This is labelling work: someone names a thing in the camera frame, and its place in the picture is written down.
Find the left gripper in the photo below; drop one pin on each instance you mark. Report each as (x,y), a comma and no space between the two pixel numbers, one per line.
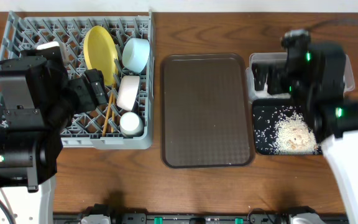
(84,92)

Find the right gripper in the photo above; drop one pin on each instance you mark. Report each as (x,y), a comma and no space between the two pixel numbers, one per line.
(275,75)

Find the yellow plate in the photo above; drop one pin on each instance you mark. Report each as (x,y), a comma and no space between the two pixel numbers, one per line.
(100,53)

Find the wooden chopstick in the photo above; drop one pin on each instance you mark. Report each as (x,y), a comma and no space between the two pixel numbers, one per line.
(107,115)
(111,104)

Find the white bowl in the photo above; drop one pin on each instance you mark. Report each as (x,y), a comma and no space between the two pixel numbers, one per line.
(127,92)

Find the light blue bowl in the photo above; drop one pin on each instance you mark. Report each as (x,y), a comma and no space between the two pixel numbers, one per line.
(136,54)

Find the white cup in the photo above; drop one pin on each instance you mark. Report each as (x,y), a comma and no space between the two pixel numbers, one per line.
(131,125)

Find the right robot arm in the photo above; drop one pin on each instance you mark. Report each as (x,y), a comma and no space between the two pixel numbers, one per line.
(335,126)

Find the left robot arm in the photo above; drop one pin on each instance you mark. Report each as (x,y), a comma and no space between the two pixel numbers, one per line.
(28,165)

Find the black waste tray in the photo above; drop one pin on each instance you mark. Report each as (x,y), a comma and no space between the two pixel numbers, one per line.
(266,130)

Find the grey dish rack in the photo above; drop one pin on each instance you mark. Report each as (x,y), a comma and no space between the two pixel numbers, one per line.
(85,129)

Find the brown serving tray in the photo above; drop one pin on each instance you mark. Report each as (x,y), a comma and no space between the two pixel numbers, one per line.
(206,120)

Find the spilled rice pile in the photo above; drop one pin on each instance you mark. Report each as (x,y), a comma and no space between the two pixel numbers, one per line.
(291,133)

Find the clear plastic bin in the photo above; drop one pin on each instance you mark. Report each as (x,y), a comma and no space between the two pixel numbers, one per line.
(280,57)

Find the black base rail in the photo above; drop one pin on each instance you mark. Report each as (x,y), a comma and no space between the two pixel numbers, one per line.
(104,214)

